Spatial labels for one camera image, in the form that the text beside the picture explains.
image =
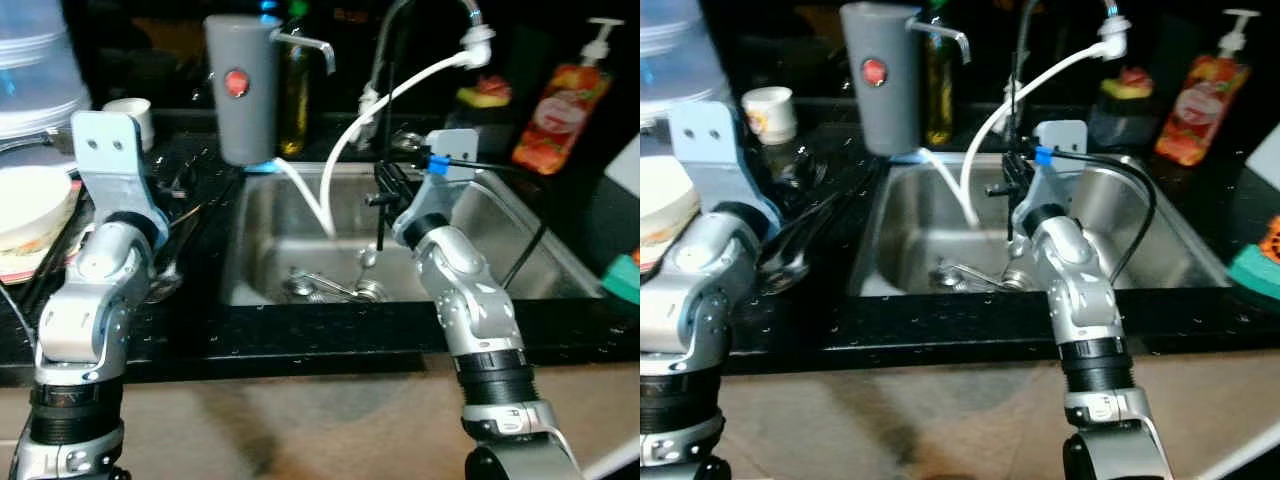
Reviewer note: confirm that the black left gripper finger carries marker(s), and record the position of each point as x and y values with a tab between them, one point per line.
800	222
822	225
192	222
214	225

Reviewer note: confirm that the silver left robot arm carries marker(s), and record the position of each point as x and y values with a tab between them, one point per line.
690	300
95	300

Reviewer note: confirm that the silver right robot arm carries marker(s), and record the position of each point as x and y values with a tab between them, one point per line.
480	310
1085	290

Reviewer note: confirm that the blue tape strip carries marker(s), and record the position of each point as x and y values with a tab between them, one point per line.
435	163
1045	156

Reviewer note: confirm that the silver spoon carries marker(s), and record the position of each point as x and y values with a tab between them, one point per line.
368	260

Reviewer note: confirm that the metal sink drain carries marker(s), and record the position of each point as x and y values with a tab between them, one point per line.
1015	283
372	292

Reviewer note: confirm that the silver fork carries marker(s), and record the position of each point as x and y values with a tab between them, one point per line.
330	287
965	278

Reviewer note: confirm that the white printed cup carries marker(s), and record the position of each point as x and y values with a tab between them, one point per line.
770	110
135	115

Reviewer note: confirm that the stainless steel sink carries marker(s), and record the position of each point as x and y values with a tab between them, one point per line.
470	250
1180	250

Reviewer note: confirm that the grey water filter canister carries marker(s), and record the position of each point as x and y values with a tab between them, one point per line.
880	110
240	120

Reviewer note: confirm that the black sponge holder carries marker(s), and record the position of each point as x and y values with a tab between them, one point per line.
1120	125
485	125

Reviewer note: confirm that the yellow oil bottle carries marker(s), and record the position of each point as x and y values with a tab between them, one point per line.
938	100
295	110

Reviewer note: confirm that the yellow red sponge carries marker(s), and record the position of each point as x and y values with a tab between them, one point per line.
1128	88
485	97

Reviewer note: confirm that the white bowl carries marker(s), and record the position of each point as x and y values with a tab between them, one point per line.
665	200
30	200

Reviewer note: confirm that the white flat object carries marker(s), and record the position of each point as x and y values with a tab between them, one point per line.
1268	160
625	165

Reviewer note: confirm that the patterned plate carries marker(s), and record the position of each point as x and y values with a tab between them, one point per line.
20	268

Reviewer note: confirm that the orange soap pump bottle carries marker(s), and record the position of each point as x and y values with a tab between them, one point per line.
560	120
1195	110

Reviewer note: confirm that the clear plastic container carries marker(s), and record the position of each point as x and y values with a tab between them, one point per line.
40	70

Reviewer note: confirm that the orange object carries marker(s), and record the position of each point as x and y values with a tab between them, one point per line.
1272	240

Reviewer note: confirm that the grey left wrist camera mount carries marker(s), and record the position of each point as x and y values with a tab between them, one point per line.
715	160
110	170

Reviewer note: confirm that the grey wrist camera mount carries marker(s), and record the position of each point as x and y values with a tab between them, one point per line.
458	145
110	170
1068	135
715	160

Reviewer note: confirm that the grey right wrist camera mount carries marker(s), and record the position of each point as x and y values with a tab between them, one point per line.
1068	135
458	145

